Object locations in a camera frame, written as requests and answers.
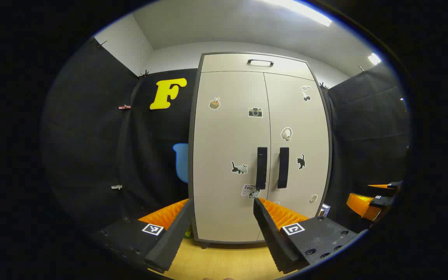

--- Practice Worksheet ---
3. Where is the black backdrop cloth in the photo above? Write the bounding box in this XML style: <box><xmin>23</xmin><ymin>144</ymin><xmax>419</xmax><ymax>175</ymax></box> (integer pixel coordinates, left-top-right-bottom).
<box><xmin>41</xmin><ymin>37</ymin><xmax>411</xmax><ymax>238</ymax></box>

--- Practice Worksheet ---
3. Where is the beige double-door shoe cabinet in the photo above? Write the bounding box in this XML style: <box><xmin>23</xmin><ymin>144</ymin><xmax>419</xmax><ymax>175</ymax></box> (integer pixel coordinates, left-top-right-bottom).
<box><xmin>188</xmin><ymin>52</ymin><xmax>333</xmax><ymax>249</ymax></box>

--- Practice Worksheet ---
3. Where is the beige cabinet door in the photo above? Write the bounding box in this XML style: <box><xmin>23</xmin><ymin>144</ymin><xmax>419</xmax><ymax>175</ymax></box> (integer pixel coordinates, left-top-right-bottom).
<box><xmin>264</xmin><ymin>73</ymin><xmax>330</xmax><ymax>242</ymax></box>
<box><xmin>192</xmin><ymin>71</ymin><xmax>272</xmax><ymax>243</ymax></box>

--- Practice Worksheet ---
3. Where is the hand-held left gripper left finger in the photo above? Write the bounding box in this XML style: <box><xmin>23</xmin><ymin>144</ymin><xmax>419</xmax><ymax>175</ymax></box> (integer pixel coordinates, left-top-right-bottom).
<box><xmin>92</xmin><ymin>198</ymin><xmax>194</xmax><ymax>273</ymax></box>

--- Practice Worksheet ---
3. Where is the black cabinet door handle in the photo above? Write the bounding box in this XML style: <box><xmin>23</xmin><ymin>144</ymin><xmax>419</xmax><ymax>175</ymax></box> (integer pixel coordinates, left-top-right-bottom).
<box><xmin>256</xmin><ymin>147</ymin><xmax>268</xmax><ymax>190</ymax></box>
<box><xmin>278</xmin><ymin>147</ymin><xmax>290</xmax><ymax>189</ymax></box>

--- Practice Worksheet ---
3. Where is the long ceiling strip light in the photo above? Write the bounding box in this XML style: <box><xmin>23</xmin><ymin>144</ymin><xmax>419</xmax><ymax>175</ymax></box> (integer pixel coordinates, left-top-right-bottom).
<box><xmin>263</xmin><ymin>0</ymin><xmax>333</xmax><ymax>27</ymax></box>

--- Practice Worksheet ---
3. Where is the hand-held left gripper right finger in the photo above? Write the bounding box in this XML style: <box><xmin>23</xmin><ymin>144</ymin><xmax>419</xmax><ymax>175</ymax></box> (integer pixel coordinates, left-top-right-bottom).
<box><xmin>253</xmin><ymin>197</ymin><xmax>361</xmax><ymax>275</ymax></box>

